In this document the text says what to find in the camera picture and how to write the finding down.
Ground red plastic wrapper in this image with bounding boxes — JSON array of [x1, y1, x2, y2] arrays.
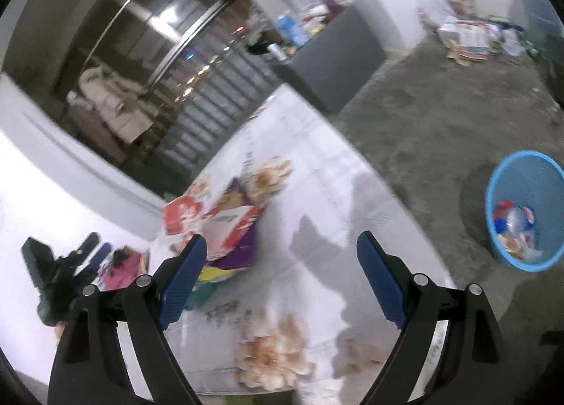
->
[[103, 247, 148, 292]]

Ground teal plastic bag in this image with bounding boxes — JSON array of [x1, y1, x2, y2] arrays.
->
[[184, 282, 219, 311]]

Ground beige padded coat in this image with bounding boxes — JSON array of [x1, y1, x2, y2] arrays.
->
[[66, 66, 157, 146]]

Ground grey cabinet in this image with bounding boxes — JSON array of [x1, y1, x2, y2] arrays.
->
[[271, 4, 384, 112]]

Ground purple wrapper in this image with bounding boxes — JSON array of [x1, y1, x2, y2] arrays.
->
[[207, 176, 260, 271]]

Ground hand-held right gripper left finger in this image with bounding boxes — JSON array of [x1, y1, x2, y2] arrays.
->
[[48, 234, 208, 405]]

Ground floral tablecloth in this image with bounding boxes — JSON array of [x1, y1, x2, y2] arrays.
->
[[101, 83, 456, 397]]

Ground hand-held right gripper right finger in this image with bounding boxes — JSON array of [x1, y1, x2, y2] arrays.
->
[[356, 231, 505, 405]]

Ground metal railing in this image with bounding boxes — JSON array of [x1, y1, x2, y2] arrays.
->
[[57, 0, 283, 194]]

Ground black box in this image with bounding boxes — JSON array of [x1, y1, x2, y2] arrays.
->
[[247, 32, 276, 55]]

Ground blue detergent bottle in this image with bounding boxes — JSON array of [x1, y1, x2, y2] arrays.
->
[[277, 13, 309, 49]]

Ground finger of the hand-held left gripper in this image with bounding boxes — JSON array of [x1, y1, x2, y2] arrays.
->
[[57, 233, 100, 265], [70, 243, 112, 287]]

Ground red and white snack bag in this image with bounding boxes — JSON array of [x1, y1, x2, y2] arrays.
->
[[163, 194, 265, 260]]

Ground blue plastic wastebasket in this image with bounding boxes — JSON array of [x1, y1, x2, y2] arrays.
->
[[485, 150, 564, 274]]

